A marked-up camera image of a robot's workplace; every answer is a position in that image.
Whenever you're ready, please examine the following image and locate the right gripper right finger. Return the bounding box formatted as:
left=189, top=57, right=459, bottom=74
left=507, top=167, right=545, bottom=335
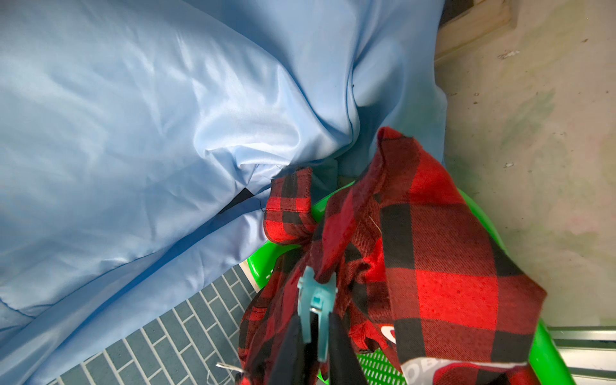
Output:
left=328, top=313, right=368, bottom=385

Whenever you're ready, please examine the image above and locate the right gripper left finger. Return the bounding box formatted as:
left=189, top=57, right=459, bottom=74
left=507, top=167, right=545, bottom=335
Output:
left=268, top=317, right=306, bottom=385

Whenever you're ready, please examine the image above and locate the teal clothespin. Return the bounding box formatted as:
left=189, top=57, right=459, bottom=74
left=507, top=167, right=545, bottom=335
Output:
left=297, top=266, right=338, bottom=364

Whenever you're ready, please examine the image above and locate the red black plaid shirt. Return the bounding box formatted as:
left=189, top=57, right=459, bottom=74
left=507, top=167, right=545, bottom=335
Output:
left=236, top=128, right=546, bottom=384

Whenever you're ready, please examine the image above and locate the green plastic basket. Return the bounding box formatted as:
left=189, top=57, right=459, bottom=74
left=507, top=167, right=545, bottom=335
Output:
left=247, top=191, right=574, bottom=384

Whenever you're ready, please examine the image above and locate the light blue shirt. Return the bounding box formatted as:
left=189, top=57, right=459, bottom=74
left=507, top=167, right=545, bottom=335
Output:
left=1, top=1, right=447, bottom=384

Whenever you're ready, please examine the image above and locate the wooden clothes rack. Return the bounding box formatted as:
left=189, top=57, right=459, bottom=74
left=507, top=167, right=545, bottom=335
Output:
left=434, top=0, right=520, bottom=66

